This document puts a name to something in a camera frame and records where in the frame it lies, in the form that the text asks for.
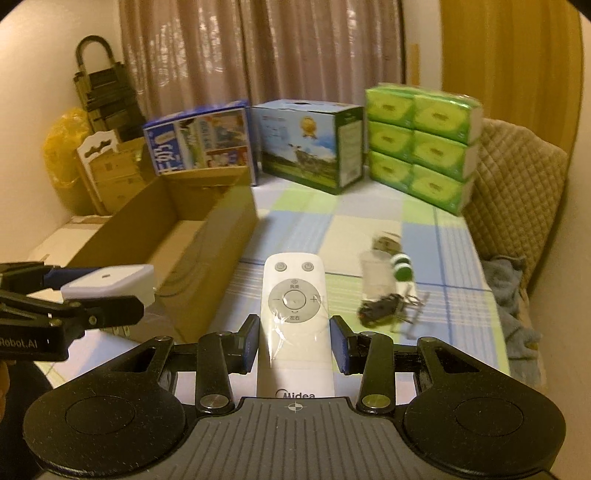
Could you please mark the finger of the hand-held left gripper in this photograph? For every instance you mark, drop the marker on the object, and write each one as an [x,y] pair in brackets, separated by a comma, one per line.
[60,276]
[115,309]

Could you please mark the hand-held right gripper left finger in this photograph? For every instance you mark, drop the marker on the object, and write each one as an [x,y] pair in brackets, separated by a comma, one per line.
[251,344]

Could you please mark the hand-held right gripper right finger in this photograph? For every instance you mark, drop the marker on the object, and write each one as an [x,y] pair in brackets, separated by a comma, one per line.
[339,345]

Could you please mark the white power adapter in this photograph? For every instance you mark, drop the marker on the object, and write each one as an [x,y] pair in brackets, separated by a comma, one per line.
[106,279]

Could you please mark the white remote control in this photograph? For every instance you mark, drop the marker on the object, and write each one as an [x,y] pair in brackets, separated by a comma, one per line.
[293,332]

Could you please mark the clear plastic cup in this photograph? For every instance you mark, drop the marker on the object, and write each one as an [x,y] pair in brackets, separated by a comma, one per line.
[374,272]

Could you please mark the cardboard box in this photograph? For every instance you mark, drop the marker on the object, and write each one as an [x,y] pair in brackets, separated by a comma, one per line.
[184,258]

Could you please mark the green jar with white lid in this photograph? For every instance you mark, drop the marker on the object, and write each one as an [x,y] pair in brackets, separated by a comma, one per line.
[402,268]

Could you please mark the white flat box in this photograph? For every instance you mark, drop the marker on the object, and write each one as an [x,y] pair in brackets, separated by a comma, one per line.
[60,235]

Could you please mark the flattened brown cardboard boxes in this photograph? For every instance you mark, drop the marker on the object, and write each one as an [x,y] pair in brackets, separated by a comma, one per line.
[117,180]

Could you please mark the small tan object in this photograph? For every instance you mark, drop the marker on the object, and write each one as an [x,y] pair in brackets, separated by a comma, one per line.
[385,242]

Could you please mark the yellow plastic bag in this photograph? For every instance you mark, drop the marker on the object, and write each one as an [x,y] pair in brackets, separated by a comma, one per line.
[64,138]

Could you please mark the white scalloped cardboard piece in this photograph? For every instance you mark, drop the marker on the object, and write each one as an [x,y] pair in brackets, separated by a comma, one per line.
[99,143]

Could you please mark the grey cloth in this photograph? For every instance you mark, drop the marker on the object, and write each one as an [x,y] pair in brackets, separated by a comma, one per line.
[512,300]

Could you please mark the black folding hand trolley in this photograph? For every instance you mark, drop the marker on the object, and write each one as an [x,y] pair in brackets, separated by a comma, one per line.
[106,92]

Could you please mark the dark blue milk carton box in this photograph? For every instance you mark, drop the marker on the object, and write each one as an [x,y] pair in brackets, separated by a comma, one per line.
[198,138]

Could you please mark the light blue cow milk box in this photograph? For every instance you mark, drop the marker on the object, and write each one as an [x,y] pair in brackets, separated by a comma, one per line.
[300,147]

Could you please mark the stack of green tissue packs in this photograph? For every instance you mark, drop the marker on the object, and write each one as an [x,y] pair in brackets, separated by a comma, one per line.
[425,147]

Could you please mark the beige quilted sofa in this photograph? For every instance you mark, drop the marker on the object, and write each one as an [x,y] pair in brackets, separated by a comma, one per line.
[517,184]

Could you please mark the wooden slat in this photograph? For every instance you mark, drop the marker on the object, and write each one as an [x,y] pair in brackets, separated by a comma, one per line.
[414,64]

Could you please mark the beige curtain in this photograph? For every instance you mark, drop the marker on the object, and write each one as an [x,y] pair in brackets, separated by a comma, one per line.
[277,46]

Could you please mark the wooden door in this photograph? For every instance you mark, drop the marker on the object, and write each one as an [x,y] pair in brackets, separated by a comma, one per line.
[508,55]

